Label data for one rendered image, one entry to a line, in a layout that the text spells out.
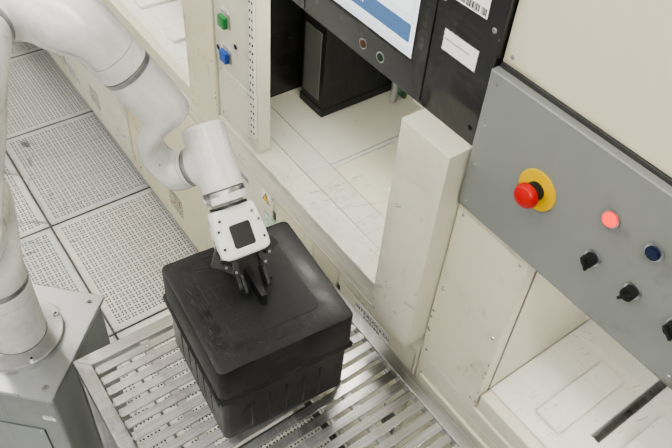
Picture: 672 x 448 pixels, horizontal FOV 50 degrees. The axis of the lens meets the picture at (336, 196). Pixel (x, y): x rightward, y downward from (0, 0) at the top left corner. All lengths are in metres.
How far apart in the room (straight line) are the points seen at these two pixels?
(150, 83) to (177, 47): 1.14
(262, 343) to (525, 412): 0.54
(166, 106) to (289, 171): 0.68
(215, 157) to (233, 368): 0.39
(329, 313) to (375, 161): 0.64
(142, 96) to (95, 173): 2.00
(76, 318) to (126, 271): 1.08
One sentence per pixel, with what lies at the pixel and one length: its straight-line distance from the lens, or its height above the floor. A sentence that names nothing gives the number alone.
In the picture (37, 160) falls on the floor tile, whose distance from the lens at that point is 3.36.
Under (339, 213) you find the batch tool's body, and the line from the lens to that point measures 1.78.
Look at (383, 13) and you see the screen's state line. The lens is 1.27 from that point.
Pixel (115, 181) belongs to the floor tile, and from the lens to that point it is 3.18.
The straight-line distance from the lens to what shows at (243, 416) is 1.51.
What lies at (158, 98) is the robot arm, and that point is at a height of 1.40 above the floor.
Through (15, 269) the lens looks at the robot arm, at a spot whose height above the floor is 1.00.
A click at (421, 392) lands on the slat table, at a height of 0.76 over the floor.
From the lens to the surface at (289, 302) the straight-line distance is 1.42.
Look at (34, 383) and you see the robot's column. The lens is 1.69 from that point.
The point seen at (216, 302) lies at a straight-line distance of 1.42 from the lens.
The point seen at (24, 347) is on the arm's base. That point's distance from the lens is 1.72.
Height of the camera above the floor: 2.15
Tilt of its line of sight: 44 degrees down
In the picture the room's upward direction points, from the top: 5 degrees clockwise
